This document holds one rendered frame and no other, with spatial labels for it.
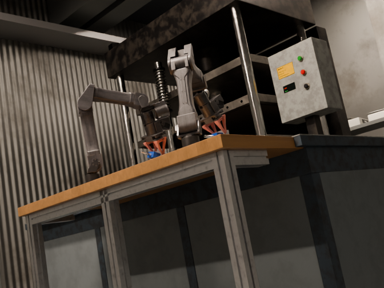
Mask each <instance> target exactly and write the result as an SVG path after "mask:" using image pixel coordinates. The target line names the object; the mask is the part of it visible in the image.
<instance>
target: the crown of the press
mask: <svg viewBox="0 0 384 288"><path fill-rule="evenodd" d="M232 5H239V6H240V10H241V15H242V20H243V25H244V29H245V34H246V39H247V44H248V47H249V53H250V54H255V55H256V54H258V53H260V52H262V51H264V50H266V49H268V48H270V47H272V46H274V45H276V44H278V43H280V42H282V41H284V40H286V39H288V38H290V37H292V36H294V35H296V34H297V33H296V29H295V27H296V26H298V25H304V27H305V30H306V29H308V28H310V27H312V26H314V25H315V19H314V15H313V11H312V8H311V3H310V0H183V1H181V2H180V3H179V4H177V5H175V6H174V7H172V8H171V9H170V10H168V11H167V12H165V13H164V14H162V15H161V16H159V17H158V18H156V19H155V20H153V21H152V22H150V23H149V24H148V25H146V26H145V27H143V28H141V29H140V30H138V31H137V32H136V33H134V34H133V35H131V36H130V37H128V38H127V39H125V40H124V41H122V42H121V43H111V44H110V45H108V47H109V51H108V52H106V53H105V61H106V68H107V76H108V78H110V79H116V76H117V75H124V79H125V81H134V82H144V83H153V84H156V83H155V82H156V81H155V75H154V72H153V69H154V63H155V62H162V67H164V68H165V72H164V73H165V76H166V78H165V79H166V81H165V82H167V84H166V85H169V86H177V82H176V80H175V77H174V76H173V75H171V74H170V72H169V68H168V64H167V58H168V50H169V49H173V48H177V51H178V50H182V49H184V45H188V44H191V45H192V47H193V54H194V62H195V65H196V67H197V68H199V69H200V70H201V71H202V73H203V75H205V74H207V73H209V72H211V71H212V70H214V69H216V68H218V67H220V66H222V65H224V64H226V63H228V62H230V61H232V60H234V59H236V58H238V57H239V52H238V46H237V42H236V38H235V32H234V28H233V22H232V18H231V14H230V6H232Z"/></svg>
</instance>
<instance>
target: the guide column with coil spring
mask: <svg viewBox="0 0 384 288"><path fill-rule="evenodd" d="M157 67H162V62H155V63H154V68H157ZM159 73H163V71H159V72H157V73H156V74H159ZM163 75H164V74H160V75H157V76H156V77H159V76H163ZM159 79H164V77H160V78H158V79H157V80H159ZM160 82H165V80H161V81H158V82H157V84H158V83H160ZM160 85H165V83H161V84H158V86H160ZM164 87H166V86H161V87H159V88H158V89H161V88H164ZM162 91H167V90H166V89H162V90H160V91H159V92H162ZM162 94H167V92H163V93H160V94H159V95H162ZM163 97H167V95H163V96H161V97H160V99H161V98H163ZM164 100H168V98H164V99H162V100H160V101H164ZM168 117H169V119H170V122H171V125H170V129H169V130H166V136H167V143H168V147H169V152H172V151H175V150H177V145H176V141H175V135H174V129H173V123H172V118H171V112H170V116H168Z"/></svg>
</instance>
